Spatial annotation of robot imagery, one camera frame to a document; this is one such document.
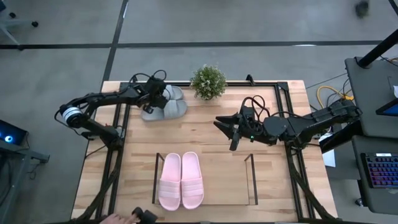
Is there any office chair base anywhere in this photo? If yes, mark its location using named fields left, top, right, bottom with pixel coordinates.
left=0, top=0, right=40, bottom=50

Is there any grey rubber slide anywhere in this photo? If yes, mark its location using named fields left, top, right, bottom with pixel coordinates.
left=161, top=84, right=184, bottom=101
left=141, top=99, right=188, bottom=121

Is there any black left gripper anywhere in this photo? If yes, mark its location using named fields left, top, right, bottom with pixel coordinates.
left=136, top=76, right=171, bottom=114

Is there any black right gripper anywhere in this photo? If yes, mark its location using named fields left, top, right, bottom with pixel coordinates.
left=213, top=105, right=265, bottom=152

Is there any black computer monitor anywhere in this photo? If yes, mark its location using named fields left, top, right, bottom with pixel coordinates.
left=375, top=98, right=398, bottom=118

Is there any pink rubber slide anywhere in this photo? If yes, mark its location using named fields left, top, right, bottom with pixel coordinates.
left=157, top=152, right=182, bottom=212
left=181, top=151, right=205, bottom=210

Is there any backlit computer keyboard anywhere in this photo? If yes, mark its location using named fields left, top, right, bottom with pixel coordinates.
left=360, top=151, right=398, bottom=189

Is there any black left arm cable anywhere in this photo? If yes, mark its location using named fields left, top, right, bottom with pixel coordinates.
left=129, top=70, right=168, bottom=86

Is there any black wire shoe rack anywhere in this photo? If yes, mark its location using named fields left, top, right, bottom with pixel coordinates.
left=151, top=152, right=259, bottom=206

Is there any computer with blue light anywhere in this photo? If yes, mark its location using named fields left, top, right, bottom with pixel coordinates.
left=0, top=119, right=29, bottom=146

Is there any person's hand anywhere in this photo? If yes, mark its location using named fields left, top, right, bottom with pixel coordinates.
left=99, top=213, right=141, bottom=224

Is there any yellow cable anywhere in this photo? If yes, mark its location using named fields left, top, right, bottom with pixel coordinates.
left=316, top=85, right=354, bottom=109

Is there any black desk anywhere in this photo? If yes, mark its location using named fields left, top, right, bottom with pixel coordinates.
left=344, top=57, right=398, bottom=139
left=351, top=135, right=398, bottom=216

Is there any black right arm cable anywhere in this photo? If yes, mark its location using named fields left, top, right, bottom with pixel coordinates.
left=241, top=95, right=271, bottom=119

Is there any small green potted plant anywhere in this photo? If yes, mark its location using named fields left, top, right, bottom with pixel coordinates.
left=190, top=64, right=228, bottom=101

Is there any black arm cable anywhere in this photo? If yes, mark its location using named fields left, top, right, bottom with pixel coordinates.
left=129, top=70, right=168, bottom=86
left=241, top=95, right=271, bottom=119

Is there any black upright post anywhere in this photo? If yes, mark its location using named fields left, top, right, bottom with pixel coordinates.
left=356, top=28, right=398, bottom=68

